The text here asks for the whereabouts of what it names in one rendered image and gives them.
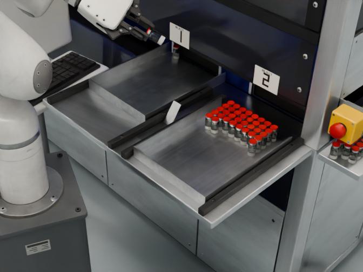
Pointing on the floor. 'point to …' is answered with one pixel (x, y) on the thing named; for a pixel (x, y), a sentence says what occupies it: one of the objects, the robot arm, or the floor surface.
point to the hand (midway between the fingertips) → (142, 28)
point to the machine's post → (317, 126)
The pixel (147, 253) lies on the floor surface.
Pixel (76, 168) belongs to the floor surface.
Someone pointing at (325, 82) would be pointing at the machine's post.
